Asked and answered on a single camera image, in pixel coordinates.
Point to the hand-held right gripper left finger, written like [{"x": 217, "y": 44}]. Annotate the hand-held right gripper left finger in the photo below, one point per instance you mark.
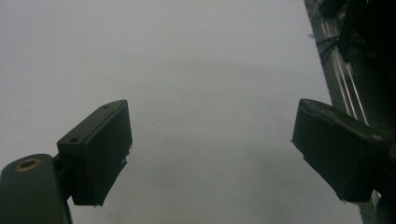
[{"x": 96, "y": 149}]

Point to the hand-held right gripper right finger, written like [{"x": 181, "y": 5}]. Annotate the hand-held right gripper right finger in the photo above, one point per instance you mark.
[{"x": 339, "y": 149}]

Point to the metal frame rail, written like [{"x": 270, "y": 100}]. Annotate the metal frame rail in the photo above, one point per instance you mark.
[{"x": 345, "y": 71}]

